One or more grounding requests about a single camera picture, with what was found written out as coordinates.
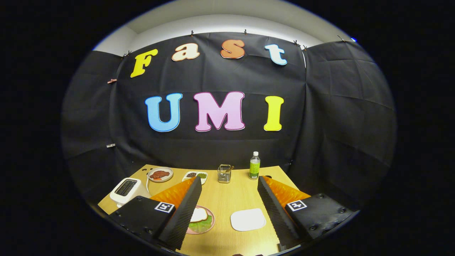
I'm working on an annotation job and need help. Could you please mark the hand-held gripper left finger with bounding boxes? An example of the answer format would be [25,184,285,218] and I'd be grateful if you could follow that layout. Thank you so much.
[108,176,202,250]

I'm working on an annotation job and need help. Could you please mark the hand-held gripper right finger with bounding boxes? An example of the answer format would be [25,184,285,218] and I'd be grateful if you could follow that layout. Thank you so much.
[257,175,356,251]

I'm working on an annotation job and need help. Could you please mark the pink plate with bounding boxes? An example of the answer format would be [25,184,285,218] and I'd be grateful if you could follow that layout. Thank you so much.
[186,205,215,235]

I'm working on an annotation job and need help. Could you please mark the black backdrop cloth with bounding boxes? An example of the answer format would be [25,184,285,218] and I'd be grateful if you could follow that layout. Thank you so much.
[60,32,397,214]

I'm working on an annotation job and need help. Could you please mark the white toaster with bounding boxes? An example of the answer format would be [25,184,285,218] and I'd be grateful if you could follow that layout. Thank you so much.
[109,177,151,208]

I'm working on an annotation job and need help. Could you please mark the white square plate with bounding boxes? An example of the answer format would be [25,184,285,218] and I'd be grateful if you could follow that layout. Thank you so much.
[230,208,266,232]

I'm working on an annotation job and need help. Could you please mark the round beige plate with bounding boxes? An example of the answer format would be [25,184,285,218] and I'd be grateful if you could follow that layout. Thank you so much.
[147,167,174,183]

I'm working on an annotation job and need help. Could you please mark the white divided seasoning dish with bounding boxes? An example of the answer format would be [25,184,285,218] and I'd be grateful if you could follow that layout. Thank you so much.
[182,171,208,185]

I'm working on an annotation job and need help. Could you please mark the green label plastic bottle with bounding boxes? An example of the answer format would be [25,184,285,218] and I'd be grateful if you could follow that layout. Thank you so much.
[249,151,261,180]

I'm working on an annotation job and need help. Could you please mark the toasted bread slice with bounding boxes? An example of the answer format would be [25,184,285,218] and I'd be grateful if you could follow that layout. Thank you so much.
[191,208,209,223]

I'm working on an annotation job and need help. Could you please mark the metal wire utensil holder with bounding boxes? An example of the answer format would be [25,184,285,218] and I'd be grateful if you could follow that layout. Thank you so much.
[218,164,232,183]

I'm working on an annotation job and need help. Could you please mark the green lettuce leaf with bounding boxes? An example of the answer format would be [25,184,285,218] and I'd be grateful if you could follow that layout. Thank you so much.
[188,214,213,233]

